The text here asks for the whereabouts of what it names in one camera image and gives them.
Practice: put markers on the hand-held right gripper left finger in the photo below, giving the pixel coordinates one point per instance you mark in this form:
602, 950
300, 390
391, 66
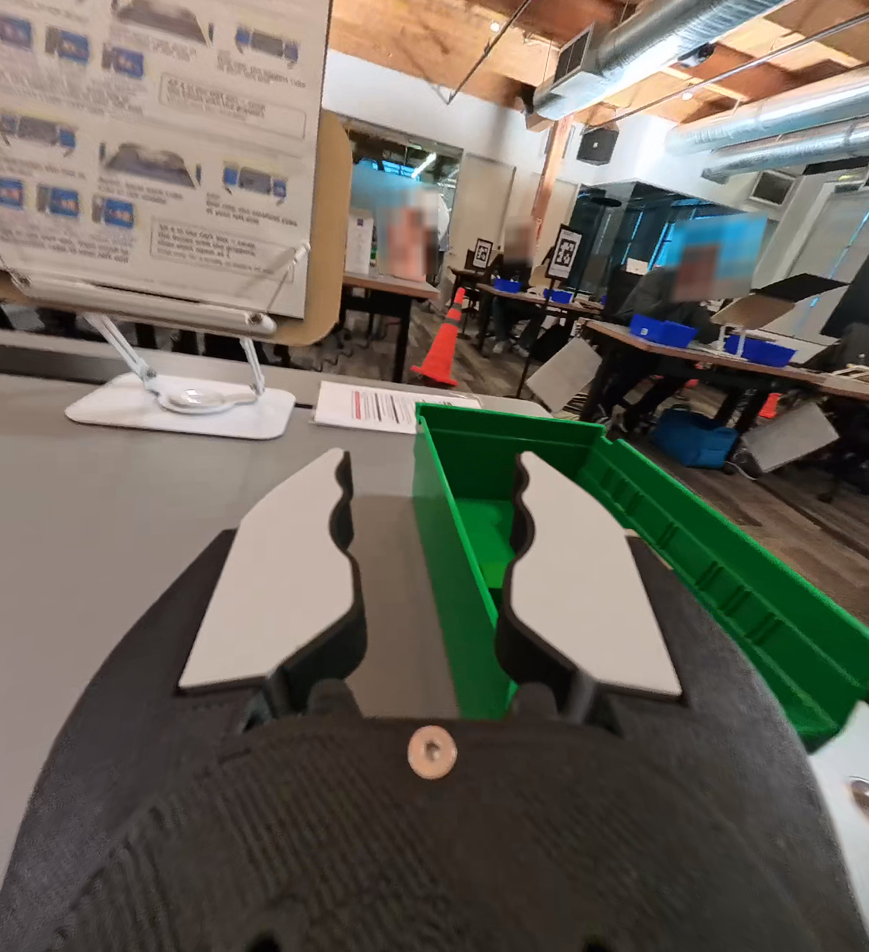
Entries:
271, 595

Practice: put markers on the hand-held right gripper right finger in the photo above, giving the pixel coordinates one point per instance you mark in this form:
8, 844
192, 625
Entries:
590, 595

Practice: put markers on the green plastic bin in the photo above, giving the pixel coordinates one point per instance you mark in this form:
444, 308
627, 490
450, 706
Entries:
739, 587

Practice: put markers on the grey desk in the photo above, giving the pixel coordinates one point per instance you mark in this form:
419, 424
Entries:
107, 506

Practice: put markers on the wood-edged desk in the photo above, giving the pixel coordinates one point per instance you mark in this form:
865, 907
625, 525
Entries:
776, 372
389, 286
531, 297

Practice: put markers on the blue fabric bag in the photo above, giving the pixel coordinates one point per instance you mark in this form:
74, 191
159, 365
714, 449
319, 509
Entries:
694, 439

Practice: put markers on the laminated paper sheet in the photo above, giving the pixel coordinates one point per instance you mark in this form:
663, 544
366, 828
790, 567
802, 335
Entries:
360, 407

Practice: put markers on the grey board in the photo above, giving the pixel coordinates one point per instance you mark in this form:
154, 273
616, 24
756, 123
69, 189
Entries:
791, 439
564, 375

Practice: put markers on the orange traffic cone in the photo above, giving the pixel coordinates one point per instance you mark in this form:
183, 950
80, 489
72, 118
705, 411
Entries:
442, 349

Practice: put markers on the black and white tag sign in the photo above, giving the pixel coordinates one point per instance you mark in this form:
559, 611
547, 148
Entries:
566, 251
482, 253

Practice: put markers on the black ceiling speaker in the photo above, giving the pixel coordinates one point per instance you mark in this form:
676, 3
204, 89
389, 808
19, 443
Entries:
598, 145

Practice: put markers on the instruction sheet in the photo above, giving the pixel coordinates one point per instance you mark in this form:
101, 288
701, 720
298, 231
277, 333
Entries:
144, 149

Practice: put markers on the silver ceiling ducts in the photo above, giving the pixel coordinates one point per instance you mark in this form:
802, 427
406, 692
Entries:
776, 119

